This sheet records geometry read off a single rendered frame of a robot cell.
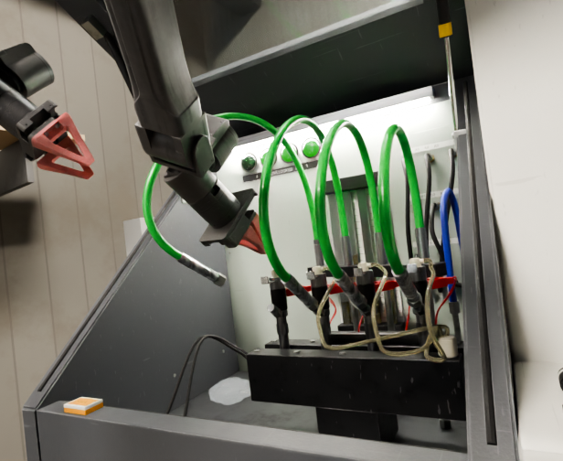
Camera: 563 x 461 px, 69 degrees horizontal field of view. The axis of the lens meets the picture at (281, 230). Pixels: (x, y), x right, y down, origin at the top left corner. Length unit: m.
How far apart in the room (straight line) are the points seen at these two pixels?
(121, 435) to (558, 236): 0.63
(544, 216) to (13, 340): 2.60
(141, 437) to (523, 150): 0.64
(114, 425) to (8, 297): 2.15
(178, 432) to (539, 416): 0.39
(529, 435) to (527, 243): 0.28
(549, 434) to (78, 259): 2.72
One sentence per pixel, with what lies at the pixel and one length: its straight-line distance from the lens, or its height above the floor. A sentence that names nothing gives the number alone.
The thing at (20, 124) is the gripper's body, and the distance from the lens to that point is 0.69.
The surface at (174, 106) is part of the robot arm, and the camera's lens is 0.49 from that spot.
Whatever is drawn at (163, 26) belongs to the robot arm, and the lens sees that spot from 0.46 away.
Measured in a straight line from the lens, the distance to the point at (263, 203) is 0.55.
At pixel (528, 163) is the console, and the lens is 0.65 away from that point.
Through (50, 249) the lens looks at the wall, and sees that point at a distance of 2.84.
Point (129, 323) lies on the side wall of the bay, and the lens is 0.88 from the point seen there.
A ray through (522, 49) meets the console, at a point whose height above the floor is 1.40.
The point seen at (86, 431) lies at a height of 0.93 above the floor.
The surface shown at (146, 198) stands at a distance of 0.69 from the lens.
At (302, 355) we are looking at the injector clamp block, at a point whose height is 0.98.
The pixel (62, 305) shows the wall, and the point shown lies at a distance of 2.86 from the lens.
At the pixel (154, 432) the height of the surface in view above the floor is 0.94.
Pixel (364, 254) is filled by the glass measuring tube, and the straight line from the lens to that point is 0.94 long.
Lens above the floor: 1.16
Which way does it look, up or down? 2 degrees up
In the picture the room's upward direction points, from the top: 7 degrees counter-clockwise
